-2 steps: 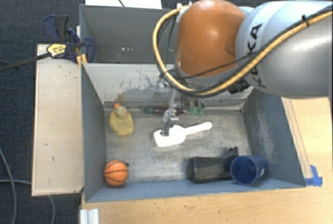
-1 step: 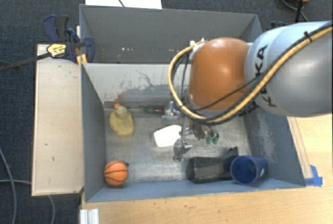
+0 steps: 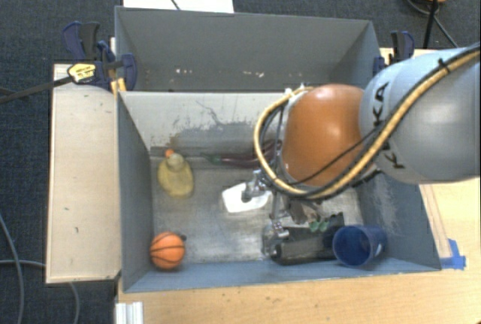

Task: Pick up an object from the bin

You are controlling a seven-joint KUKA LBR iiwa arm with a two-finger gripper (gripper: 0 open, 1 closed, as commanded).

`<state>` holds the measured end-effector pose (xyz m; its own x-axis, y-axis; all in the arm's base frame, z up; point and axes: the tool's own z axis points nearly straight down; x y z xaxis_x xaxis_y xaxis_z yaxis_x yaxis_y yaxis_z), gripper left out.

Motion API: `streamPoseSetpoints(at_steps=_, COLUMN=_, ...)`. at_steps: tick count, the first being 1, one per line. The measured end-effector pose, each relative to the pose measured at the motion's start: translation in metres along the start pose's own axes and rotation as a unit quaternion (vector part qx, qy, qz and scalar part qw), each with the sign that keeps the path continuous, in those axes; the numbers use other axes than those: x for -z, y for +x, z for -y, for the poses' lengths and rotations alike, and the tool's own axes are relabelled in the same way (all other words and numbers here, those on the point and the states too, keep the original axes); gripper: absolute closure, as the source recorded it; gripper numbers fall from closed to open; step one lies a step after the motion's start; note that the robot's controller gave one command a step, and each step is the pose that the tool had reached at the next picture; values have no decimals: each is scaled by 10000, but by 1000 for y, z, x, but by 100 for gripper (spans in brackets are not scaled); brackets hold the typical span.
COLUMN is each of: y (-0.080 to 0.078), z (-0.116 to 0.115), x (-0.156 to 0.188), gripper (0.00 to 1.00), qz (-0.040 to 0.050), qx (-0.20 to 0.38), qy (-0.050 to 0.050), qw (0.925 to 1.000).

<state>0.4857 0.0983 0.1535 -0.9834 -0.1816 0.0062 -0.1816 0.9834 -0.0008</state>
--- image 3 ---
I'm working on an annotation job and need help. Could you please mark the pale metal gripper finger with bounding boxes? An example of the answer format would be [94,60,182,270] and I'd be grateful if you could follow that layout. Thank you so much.
[261,220,291,256]
[241,169,266,204]

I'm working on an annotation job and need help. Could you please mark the dark green flat block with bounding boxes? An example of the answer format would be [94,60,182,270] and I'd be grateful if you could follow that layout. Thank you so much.
[269,226,339,266]

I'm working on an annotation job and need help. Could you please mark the blue plastic cup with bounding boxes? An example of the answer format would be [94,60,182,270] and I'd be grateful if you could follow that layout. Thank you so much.
[331,224,388,268]

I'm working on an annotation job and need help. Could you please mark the yellow bottle with orange cap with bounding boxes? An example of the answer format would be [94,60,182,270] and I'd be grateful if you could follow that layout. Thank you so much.
[156,148,195,198]

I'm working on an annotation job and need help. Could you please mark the orange toy basketball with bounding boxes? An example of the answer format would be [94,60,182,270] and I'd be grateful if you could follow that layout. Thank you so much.
[149,231,187,271]

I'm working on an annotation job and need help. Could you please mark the grey metal bin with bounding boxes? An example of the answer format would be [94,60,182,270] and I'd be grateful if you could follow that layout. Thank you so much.
[113,5,443,294]

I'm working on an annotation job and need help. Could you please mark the pale wood board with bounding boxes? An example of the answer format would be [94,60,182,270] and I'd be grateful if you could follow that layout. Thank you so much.
[45,64,123,284]

